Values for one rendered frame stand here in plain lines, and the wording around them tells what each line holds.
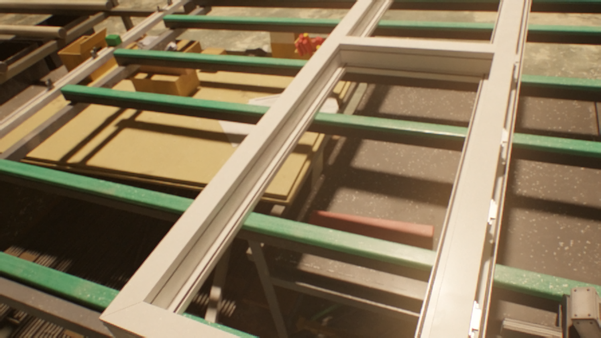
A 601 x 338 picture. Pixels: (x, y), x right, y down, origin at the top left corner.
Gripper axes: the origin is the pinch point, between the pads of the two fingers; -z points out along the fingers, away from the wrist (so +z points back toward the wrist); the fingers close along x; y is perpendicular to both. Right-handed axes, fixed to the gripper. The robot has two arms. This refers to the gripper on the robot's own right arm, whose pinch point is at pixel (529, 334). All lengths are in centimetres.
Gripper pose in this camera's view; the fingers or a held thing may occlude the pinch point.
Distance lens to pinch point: 61.0
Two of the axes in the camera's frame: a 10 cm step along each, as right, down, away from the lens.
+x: -4.0, 6.3, -6.6
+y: 1.4, 7.6, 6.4
